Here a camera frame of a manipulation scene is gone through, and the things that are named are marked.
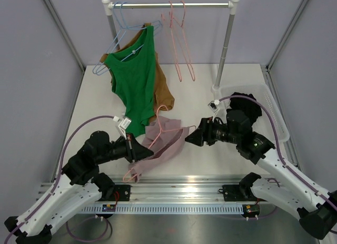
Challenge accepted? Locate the blue wire hanger left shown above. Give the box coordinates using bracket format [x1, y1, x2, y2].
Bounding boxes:
[92, 1, 145, 76]

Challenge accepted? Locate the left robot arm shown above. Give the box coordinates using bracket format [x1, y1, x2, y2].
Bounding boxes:
[4, 131, 154, 243]

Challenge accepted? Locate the black tank top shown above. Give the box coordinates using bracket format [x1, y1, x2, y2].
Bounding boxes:
[226, 98, 262, 124]

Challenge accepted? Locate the white and grey garment rack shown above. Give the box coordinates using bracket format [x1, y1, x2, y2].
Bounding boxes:
[102, 0, 240, 96]

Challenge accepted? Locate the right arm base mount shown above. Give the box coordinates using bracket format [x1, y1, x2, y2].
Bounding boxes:
[218, 172, 264, 203]

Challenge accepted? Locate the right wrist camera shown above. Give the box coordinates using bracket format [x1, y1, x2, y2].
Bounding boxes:
[207, 99, 220, 119]

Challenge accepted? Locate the brown tank top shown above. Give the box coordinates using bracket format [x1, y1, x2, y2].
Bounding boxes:
[100, 30, 175, 123]

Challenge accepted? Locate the blue wire hanger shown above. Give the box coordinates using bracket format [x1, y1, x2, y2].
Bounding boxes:
[92, 1, 145, 76]
[93, 1, 163, 75]

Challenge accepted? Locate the aluminium frame post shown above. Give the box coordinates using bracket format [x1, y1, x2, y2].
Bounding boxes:
[38, 0, 86, 74]
[265, 0, 315, 74]

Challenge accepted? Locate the green tank top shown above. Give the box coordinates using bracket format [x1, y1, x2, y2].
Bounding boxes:
[105, 25, 156, 137]

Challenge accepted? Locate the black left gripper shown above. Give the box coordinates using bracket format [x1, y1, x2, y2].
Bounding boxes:
[96, 132, 154, 165]

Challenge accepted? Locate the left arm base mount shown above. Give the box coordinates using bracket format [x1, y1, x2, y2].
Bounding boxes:
[91, 173, 131, 202]

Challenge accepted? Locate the blue wire hanger right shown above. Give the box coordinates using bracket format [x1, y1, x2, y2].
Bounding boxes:
[93, 1, 163, 75]

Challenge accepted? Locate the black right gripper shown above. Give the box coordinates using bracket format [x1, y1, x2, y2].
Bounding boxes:
[185, 116, 241, 146]

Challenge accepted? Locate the mauve tank top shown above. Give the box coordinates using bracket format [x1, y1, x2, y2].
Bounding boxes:
[127, 116, 193, 183]

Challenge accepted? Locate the right aluminium frame post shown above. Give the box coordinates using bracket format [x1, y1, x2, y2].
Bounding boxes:
[265, 0, 315, 74]

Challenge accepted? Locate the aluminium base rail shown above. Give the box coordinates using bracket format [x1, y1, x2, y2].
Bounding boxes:
[110, 175, 263, 203]

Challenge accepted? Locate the left aluminium frame post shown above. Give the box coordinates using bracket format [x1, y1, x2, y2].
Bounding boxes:
[38, 0, 86, 74]

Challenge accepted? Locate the white slotted cable duct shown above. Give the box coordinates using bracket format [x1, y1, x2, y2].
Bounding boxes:
[79, 204, 243, 215]

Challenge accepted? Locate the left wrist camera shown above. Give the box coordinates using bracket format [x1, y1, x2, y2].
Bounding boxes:
[113, 116, 132, 138]

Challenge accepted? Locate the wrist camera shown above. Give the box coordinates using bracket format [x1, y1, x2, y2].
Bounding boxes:
[113, 116, 132, 138]
[207, 99, 220, 119]

